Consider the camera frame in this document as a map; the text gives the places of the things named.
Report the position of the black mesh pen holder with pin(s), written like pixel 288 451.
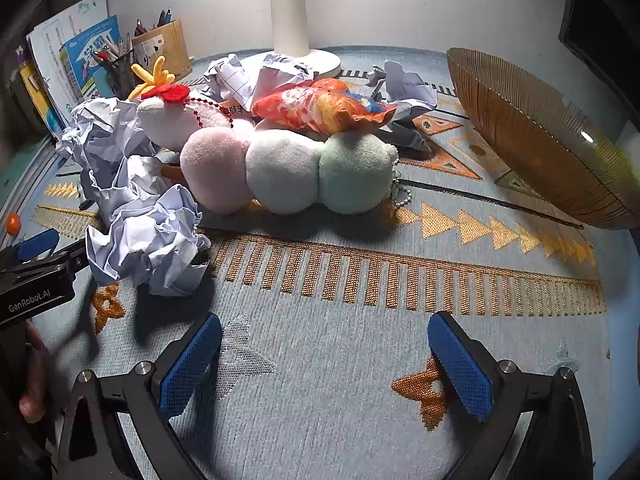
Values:
pixel 117 72

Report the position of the bunch of pencils and markers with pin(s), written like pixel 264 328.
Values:
pixel 112 50

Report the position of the white desk lamp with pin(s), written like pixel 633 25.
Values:
pixel 290 25

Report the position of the brown cylinder pen holder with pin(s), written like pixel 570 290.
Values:
pixel 162 52

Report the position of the small orange round object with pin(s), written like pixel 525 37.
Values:
pixel 12 222

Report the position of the plain three-ball dango plush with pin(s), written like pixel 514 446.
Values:
pixel 280 170

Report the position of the white chicken plush red comb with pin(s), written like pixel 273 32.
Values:
pixel 165 120

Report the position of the person's left hand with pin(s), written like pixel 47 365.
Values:
pixel 34 385

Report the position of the blue patterned woven mat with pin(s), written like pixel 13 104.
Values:
pixel 325 320

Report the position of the bunch of ballpoint pens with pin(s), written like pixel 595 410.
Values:
pixel 165 17

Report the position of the orange snack packet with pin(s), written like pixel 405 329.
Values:
pixel 310 107

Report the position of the white cover workbook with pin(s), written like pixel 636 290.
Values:
pixel 75 15

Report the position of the grid paper ball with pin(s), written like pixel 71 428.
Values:
pixel 235 82

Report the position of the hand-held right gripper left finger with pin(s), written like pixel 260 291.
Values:
pixel 190 365

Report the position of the brown woven basket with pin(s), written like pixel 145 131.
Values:
pixel 540 135

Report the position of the blue cover workbook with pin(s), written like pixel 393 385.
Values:
pixel 92 57

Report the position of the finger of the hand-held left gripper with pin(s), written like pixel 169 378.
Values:
pixel 75 256
pixel 37 245

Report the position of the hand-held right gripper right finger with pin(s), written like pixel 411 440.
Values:
pixel 460 365

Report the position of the orange tangerine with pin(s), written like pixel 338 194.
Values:
pixel 332 84

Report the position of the yellow purple book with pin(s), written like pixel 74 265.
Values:
pixel 32 92

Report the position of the grey white paper ball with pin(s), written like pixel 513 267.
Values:
pixel 405 89

